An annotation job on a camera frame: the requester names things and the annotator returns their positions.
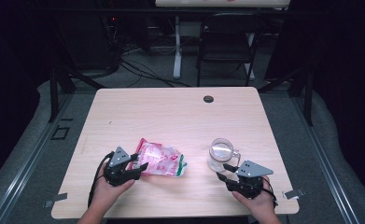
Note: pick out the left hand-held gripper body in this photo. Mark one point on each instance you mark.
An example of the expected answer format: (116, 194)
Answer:
(118, 174)

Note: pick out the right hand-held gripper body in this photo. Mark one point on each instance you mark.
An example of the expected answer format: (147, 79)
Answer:
(248, 183)

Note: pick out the clear glass jar lid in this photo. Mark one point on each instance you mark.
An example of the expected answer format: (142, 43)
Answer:
(221, 150)

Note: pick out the pink and white plastic bag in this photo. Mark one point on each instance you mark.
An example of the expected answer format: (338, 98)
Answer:
(161, 160)

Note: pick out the person's right hand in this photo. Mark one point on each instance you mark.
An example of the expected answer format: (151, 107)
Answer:
(261, 205)

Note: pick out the person's left hand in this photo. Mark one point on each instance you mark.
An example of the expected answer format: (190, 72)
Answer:
(104, 196)

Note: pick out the grey tape strip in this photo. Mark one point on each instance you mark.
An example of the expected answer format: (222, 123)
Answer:
(55, 199)
(293, 193)

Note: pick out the black metal stand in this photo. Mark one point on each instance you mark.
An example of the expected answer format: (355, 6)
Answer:
(54, 93)
(308, 99)

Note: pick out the white desk leg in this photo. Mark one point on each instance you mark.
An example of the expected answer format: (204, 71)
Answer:
(251, 62)
(177, 49)

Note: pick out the dark equipment cabinet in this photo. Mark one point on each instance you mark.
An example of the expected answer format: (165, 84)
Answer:
(87, 43)

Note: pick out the black folding chair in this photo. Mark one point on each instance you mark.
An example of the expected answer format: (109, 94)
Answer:
(225, 34)

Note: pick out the aluminium floor rail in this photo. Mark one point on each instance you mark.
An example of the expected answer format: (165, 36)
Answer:
(323, 155)
(30, 161)

